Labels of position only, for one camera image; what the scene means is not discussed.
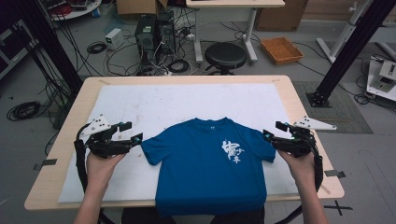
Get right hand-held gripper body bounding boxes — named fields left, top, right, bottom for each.
left=275, top=115, right=338, bottom=158

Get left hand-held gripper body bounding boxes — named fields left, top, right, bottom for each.
left=79, top=114, right=129, bottom=160

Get blue t-shirt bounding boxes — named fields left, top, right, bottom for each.
left=140, top=117, right=277, bottom=217

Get person's right hand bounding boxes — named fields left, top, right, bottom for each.
left=277, top=149, right=316, bottom=188

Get person's left hand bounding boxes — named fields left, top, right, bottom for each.
left=86, top=152, right=126, bottom=189

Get grey tape strip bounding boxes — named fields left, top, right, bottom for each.
left=33, top=158, right=58, bottom=171
left=324, top=169, right=347, bottom=179

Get grey floor mat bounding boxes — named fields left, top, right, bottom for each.
left=292, top=81, right=374, bottom=134

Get white felt mat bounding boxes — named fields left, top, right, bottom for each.
left=57, top=82, right=300, bottom=203

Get black tape cross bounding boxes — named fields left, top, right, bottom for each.
left=323, top=200, right=354, bottom=217

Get orange basket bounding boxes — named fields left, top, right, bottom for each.
left=260, top=36, right=304, bottom=65

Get person's dark pants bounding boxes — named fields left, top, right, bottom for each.
left=120, top=206, right=265, bottom=224

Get white power supply box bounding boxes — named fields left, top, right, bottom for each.
left=105, top=27, right=125, bottom=50

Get black round stool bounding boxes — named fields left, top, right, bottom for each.
left=204, top=41, right=248, bottom=77

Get black computer tower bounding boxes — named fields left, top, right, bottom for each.
left=155, top=10, right=177, bottom=55
left=134, top=14, right=158, bottom=64

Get black metal stand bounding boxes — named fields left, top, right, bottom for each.
left=12, top=0, right=83, bottom=94
left=306, top=0, right=396, bottom=108

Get white device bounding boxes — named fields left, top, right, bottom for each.
left=365, top=55, right=396, bottom=102

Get white metal stand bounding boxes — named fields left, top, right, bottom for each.
left=316, top=0, right=372, bottom=64

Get large cardboard box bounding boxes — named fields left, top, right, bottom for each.
left=255, top=0, right=309, bottom=32

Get round white table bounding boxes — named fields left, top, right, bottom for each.
left=40, top=0, right=103, bottom=21

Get white desk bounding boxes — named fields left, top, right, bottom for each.
left=185, top=0, right=286, bottom=64

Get grey rack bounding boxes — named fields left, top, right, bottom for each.
left=0, top=18, right=40, bottom=80

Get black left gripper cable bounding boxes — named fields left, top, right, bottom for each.
left=73, top=123, right=91, bottom=194

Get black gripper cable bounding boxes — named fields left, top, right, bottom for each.
left=310, top=136, right=325, bottom=192
left=73, top=123, right=91, bottom=194

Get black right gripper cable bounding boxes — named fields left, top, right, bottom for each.
left=310, top=136, right=325, bottom=192

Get black coiled cable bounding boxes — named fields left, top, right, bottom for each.
left=86, top=41, right=107, bottom=55
left=7, top=101, right=42, bottom=121
left=167, top=59, right=191, bottom=74

